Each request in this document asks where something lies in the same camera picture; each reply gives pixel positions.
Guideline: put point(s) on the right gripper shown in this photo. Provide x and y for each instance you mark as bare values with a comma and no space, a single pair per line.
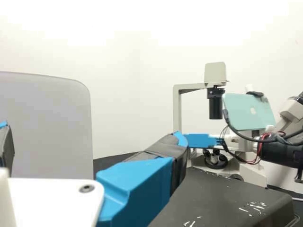
230,139

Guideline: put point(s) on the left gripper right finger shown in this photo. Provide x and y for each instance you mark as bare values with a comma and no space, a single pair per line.
142,179

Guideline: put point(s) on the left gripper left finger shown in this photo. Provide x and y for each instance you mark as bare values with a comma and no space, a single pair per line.
6,146

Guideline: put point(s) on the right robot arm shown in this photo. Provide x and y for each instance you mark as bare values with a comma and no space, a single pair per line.
281,151

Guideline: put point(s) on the white box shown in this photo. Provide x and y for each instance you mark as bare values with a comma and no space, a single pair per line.
47,123

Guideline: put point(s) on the cream microscope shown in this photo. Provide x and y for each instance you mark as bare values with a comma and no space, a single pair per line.
214,73

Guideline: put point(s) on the right wrist camera phone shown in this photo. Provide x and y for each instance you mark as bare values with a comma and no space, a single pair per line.
248,111

